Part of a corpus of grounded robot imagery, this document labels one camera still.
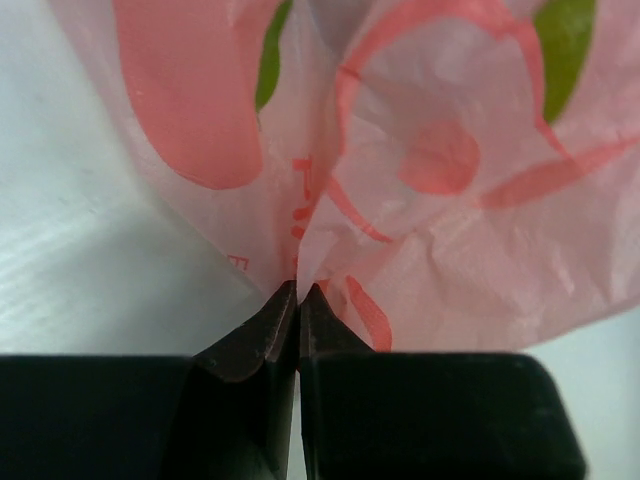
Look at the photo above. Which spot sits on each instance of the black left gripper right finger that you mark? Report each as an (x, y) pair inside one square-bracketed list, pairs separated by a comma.
[(370, 415)]

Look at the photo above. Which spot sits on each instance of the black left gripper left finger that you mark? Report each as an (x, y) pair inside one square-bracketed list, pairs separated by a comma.
[(224, 413)]

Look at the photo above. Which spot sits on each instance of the pink plastic bag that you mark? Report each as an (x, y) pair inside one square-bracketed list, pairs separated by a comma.
[(452, 174)]

